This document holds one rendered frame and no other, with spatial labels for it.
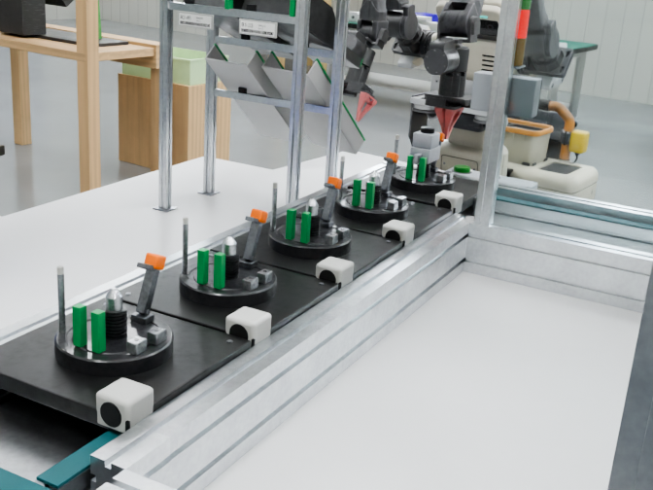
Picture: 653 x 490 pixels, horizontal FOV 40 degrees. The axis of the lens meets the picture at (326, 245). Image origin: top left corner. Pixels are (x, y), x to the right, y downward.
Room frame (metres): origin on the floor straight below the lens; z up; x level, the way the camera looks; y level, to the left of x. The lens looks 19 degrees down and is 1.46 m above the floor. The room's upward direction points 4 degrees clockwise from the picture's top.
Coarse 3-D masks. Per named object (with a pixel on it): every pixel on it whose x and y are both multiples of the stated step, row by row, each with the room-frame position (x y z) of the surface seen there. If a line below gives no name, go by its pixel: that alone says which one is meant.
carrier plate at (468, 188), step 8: (352, 184) 1.83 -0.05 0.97; (456, 184) 1.89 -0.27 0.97; (464, 184) 1.89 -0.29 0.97; (472, 184) 1.90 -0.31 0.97; (392, 192) 1.78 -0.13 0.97; (400, 192) 1.78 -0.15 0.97; (408, 192) 1.79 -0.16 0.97; (416, 192) 1.79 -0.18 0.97; (464, 192) 1.82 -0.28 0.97; (472, 192) 1.82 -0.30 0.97; (408, 200) 1.74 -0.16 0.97; (416, 200) 1.74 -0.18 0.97; (424, 200) 1.74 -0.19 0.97; (432, 200) 1.74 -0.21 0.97; (464, 200) 1.76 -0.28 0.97; (472, 200) 1.80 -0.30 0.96; (464, 208) 1.76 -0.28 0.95
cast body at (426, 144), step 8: (424, 128) 1.85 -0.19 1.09; (432, 128) 1.85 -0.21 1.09; (416, 136) 1.84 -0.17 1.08; (424, 136) 1.84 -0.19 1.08; (432, 136) 1.83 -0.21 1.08; (416, 144) 1.84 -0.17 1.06; (424, 144) 1.83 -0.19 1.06; (432, 144) 1.83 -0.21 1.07; (416, 152) 1.84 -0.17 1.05; (424, 152) 1.83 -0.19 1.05; (432, 152) 1.84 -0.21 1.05; (416, 160) 1.81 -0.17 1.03; (432, 160) 1.84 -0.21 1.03
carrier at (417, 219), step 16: (352, 192) 1.68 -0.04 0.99; (368, 192) 1.58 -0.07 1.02; (384, 192) 1.67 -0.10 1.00; (304, 208) 1.62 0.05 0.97; (336, 208) 1.61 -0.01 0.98; (352, 208) 1.58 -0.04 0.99; (368, 208) 1.58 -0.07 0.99; (384, 208) 1.59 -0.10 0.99; (400, 208) 1.60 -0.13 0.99; (416, 208) 1.67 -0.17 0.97; (432, 208) 1.68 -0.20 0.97; (336, 224) 1.54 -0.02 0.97; (352, 224) 1.55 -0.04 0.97; (368, 224) 1.55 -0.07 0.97; (384, 224) 1.56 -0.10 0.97; (400, 224) 1.50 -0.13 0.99; (416, 224) 1.57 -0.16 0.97; (432, 224) 1.59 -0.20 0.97; (400, 240) 1.47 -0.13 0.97
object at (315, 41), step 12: (252, 0) 1.88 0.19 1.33; (264, 0) 1.86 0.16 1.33; (276, 0) 1.85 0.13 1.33; (288, 0) 1.83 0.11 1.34; (312, 0) 1.86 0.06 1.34; (276, 12) 1.83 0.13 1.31; (288, 12) 1.82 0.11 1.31; (312, 12) 1.87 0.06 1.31; (324, 12) 1.90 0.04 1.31; (288, 24) 1.86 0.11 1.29; (312, 24) 1.87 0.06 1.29; (324, 24) 1.90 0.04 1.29; (288, 36) 1.95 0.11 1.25; (312, 36) 1.88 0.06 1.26; (324, 36) 1.90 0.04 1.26; (324, 48) 1.94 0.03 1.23; (348, 48) 1.97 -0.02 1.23; (324, 60) 2.05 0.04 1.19; (348, 60) 1.98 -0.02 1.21; (360, 60) 2.01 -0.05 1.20
